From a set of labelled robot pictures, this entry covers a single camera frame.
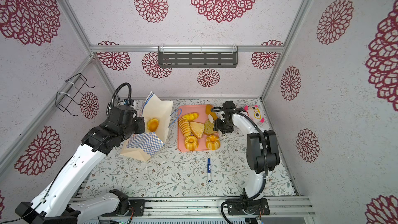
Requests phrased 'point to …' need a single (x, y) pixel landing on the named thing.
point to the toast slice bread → (209, 128)
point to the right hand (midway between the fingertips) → (219, 127)
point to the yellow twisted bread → (191, 116)
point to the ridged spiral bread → (185, 126)
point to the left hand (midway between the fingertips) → (141, 123)
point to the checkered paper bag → (143, 146)
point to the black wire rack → (75, 88)
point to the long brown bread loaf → (208, 110)
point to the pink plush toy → (255, 112)
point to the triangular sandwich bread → (197, 128)
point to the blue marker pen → (209, 169)
